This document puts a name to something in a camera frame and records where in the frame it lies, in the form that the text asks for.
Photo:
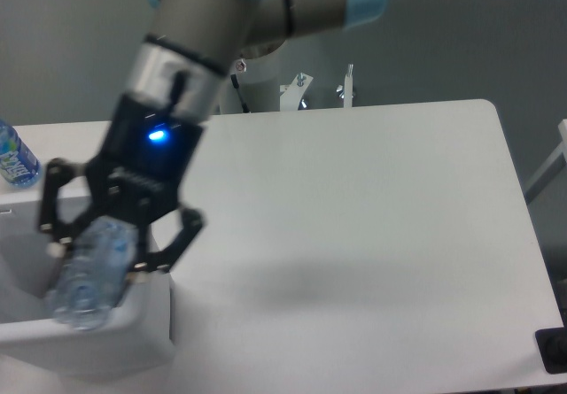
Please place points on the clear plastic bottle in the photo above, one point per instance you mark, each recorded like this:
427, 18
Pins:
92, 281

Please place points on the white bracket with bolts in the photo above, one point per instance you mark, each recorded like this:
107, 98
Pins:
304, 92

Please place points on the blue labelled water bottle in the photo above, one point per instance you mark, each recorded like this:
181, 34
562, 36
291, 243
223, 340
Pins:
19, 165

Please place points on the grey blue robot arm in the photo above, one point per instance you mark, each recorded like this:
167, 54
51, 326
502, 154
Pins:
175, 81

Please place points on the white frame at right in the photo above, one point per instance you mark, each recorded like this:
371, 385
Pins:
549, 169

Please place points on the black device at table edge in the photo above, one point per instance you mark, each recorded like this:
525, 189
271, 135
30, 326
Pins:
552, 346

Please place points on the white plastic trash can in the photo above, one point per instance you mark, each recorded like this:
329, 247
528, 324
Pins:
138, 333

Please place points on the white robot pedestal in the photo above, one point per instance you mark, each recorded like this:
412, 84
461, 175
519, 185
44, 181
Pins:
254, 81

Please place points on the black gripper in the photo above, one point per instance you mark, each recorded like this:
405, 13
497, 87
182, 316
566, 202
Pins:
135, 178

